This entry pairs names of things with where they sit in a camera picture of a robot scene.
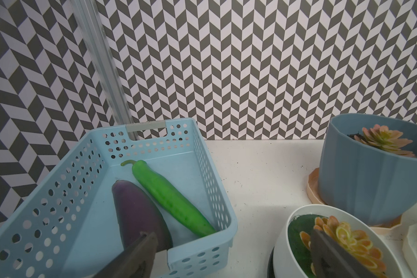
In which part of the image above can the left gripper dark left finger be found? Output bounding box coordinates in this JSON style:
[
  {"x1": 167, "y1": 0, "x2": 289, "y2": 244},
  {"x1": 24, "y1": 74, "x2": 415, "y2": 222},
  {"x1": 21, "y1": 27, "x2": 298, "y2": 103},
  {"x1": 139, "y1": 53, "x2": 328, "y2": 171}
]
[{"x1": 93, "y1": 232, "x2": 158, "y2": 278}]

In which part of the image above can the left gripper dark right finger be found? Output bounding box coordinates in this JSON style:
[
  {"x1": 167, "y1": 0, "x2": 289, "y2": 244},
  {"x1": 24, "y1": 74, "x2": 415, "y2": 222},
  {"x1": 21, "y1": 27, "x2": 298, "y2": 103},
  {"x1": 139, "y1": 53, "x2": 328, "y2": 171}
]
[{"x1": 310, "y1": 229, "x2": 375, "y2": 278}]

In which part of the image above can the white pot yellow-green succulent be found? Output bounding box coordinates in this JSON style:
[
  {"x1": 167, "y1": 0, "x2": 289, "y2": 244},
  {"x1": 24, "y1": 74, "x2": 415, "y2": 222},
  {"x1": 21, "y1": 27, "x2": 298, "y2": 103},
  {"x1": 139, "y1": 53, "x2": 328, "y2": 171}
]
[{"x1": 273, "y1": 205, "x2": 404, "y2": 278}]

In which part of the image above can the blue-grey plant pot pink succulent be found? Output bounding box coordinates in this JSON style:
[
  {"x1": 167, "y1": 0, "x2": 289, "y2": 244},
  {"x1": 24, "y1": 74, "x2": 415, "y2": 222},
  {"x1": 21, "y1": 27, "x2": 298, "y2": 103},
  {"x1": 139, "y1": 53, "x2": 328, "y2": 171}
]
[{"x1": 318, "y1": 114, "x2": 417, "y2": 225}]

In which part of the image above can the purple toy eggplant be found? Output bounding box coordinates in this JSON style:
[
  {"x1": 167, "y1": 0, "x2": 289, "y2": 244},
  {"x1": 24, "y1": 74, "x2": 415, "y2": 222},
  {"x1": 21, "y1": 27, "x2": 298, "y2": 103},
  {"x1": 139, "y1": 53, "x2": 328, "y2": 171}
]
[{"x1": 112, "y1": 180, "x2": 173, "y2": 252}]

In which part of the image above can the dark round saucer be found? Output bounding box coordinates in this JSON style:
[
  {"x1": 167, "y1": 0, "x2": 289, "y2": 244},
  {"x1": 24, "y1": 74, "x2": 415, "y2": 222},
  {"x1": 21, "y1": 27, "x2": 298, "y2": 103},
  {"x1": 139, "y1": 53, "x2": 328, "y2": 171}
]
[{"x1": 267, "y1": 249, "x2": 275, "y2": 278}]

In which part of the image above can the green toy cucumber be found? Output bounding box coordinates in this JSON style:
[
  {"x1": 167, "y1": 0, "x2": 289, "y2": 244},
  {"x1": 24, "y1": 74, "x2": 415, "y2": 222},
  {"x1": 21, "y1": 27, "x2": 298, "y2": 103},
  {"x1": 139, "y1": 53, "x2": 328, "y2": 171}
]
[{"x1": 120, "y1": 160, "x2": 216, "y2": 237}]

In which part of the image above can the cork coaster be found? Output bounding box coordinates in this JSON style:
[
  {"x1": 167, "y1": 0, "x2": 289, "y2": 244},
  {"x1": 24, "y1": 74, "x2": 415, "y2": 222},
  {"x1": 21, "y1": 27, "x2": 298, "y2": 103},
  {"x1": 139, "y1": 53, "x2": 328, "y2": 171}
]
[{"x1": 306, "y1": 167, "x2": 403, "y2": 235}]

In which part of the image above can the light blue plastic basket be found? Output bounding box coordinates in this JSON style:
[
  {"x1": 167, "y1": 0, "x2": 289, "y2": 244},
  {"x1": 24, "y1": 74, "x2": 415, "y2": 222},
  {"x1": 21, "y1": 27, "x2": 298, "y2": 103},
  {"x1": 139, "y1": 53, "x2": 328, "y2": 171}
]
[{"x1": 0, "y1": 118, "x2": 238, "y2": 278}]

